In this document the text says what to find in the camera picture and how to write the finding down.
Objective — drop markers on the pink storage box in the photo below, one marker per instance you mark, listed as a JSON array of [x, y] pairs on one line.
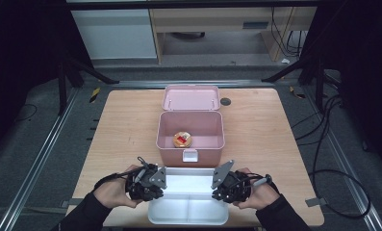
[[195, 125]]

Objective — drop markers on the round gold-lidded can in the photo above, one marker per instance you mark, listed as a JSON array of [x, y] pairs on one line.
[[182, 139]]

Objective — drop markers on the yellow black tape strip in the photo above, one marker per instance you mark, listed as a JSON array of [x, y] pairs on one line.
[[297, 93], [95, 94]]

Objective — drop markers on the black round table grommet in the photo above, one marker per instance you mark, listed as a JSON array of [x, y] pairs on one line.
[[225, 101]]

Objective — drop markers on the aluminium floor rail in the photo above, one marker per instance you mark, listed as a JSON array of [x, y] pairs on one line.
[[38, 160], [345, 160], [191, 83]]

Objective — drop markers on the black metal stand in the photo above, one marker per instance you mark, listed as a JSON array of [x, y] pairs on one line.
[[318, 80], [62, 83]]

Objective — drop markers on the person's right hand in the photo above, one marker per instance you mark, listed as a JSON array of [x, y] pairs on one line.
[[262, 195]]

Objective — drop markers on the white divided tray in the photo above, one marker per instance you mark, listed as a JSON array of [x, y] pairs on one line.
[[188, 208]]

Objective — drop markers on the grey table bracket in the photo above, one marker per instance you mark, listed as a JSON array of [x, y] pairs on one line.
[[316, 202], [70, 202]]

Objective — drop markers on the wooden desk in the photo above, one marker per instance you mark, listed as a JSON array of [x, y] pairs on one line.
[[211, 19]]

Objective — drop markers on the white crumpled paper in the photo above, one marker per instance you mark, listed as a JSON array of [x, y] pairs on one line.
[[285, 61]]

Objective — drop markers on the white cabinet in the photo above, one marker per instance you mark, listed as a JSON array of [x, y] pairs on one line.
[[114, 33]]

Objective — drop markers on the person's left hand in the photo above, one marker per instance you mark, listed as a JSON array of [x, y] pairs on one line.
[[113, 192]]

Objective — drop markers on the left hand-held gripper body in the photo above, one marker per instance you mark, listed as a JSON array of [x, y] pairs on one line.
[[147, 181]]

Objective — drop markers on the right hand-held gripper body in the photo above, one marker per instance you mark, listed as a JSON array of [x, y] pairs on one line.
[[232, 184]]

